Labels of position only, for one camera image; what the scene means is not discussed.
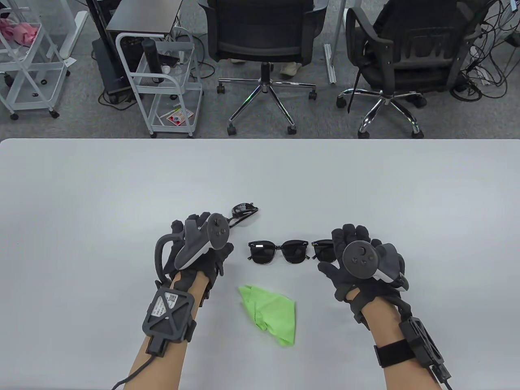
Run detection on person's left hand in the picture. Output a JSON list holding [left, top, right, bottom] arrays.
[[162, 212, 235, 301]]

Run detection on person's right hand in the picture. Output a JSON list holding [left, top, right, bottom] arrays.
[[317, 223, 411, 325]]

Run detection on thin-frame dark sunglasses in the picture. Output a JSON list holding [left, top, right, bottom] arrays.
[[248, 240, 310, 265]]

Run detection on thick black square sunglasses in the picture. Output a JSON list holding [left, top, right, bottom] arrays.
[[311, 240, 338, 262]]

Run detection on small mirrored oval sunglasses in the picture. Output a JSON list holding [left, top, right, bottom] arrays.
[[227, 202, 260, 228]]

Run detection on green cleaning cloth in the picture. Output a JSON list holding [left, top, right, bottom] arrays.
[[238, 285, 297, 347]]

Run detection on grey right hand controller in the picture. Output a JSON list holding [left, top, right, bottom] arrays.
[[342, 240, 409, 292]]

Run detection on grey hand controller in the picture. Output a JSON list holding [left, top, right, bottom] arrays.
[[154, 212, 230, 285], [342, 240, 409, 292]]

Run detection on grey left hand controller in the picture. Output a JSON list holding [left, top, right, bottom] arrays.
[[154, 212, 230, 285]]

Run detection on black left wrist tracker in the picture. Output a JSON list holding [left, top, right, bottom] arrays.
[[142, 284, 197, 358]]

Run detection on black wrist tracker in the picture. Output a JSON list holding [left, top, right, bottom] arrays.
[[374, 317, 451, 390], [142, 284, 197, 358]]

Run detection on black right wrist tracker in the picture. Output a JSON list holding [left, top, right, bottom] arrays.
[[374, 317, 451, 390]]

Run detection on red and white packet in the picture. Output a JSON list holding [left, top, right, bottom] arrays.
[[166, 109, 195, 126]]

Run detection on black bottle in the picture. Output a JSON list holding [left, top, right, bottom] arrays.
[[141, 39, 165, 85]]

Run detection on grey flat device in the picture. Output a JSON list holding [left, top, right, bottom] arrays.
[[156, 41, 195, 55]]

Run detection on black computer tower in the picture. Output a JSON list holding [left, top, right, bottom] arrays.
[[91, 37, 137, 104]]

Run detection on white table leg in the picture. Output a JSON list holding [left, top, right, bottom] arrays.
[[323, 0, 348, 85]]

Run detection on black office chair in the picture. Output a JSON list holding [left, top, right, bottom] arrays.
[[198, 0, 328, 136], [336, 0, 494, 139]]

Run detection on dark side table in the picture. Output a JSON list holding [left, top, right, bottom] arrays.
[[105, 0, 184, 41]]

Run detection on white table foot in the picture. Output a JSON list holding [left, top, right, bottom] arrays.
[[59, 11, 89, 59]]

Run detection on black desk leg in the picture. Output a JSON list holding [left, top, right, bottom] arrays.
[[85, 0, 122, 88]]

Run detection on pink cloth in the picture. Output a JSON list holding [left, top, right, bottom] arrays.
[[0, 18, 39, 45]]

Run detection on white rolling cart with handle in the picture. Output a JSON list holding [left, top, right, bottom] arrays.
[[115, 28, 204, 139]]

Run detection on tangle of black cables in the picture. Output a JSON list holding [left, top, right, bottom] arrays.
[[449, 0, 520, 102]]

